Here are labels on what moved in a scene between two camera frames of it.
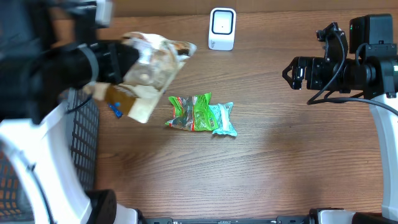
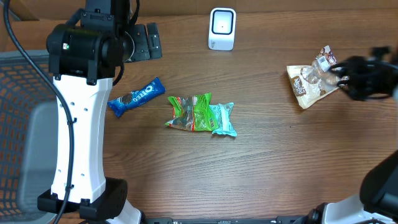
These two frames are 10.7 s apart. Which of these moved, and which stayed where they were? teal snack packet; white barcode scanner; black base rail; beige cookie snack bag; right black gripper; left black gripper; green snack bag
Moved: beige cookie snack bag; left black gripper; right black gripper
Stayed: green snack bag; white barcode scanner; black base rail; teal snack packet
